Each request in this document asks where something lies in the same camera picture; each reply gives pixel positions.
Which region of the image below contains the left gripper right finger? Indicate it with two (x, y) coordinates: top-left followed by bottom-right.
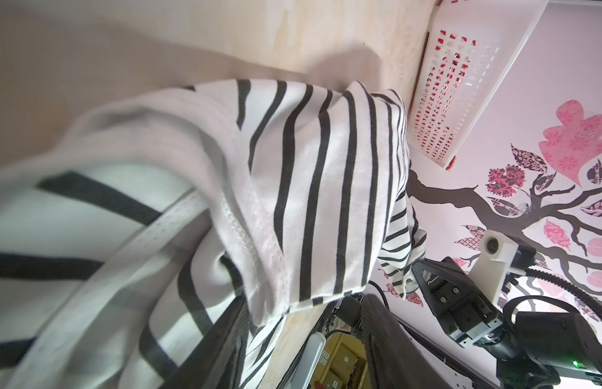
(360, 295), (449, 388)

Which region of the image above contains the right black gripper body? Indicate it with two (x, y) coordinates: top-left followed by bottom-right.
(411, 257), (505, 348)

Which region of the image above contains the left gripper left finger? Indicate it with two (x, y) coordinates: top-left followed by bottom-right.
(162, 297), (250, 388)

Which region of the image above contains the black white striped tank top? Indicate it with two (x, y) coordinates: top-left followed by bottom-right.
(0, 79), (426, 388)

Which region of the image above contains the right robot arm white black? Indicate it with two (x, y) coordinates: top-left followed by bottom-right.
(411, 258), (602, 388)

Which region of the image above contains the white plastic laundry basket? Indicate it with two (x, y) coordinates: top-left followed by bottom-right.
(407, 0), (547, 168)

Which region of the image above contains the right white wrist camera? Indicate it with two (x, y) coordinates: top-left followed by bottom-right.
(469, 230), (537, 305)

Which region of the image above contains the black corrugated cable conduit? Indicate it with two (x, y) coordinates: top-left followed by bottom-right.
(524, 268), (602, 336)

